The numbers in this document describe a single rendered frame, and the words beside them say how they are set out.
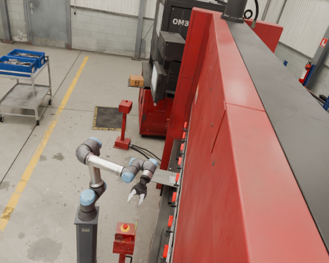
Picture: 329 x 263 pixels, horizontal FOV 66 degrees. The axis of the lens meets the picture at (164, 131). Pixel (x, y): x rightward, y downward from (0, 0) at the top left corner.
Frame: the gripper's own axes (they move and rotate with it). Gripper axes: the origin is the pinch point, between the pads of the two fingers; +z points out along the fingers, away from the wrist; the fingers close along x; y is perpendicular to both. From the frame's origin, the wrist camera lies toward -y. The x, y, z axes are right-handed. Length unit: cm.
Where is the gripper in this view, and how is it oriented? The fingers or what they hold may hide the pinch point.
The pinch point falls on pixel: (133, 202)
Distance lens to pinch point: 164.9
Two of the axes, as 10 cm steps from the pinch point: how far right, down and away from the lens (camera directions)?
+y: -2.9, 5.7, 7.7
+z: -3.4, 6.8, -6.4
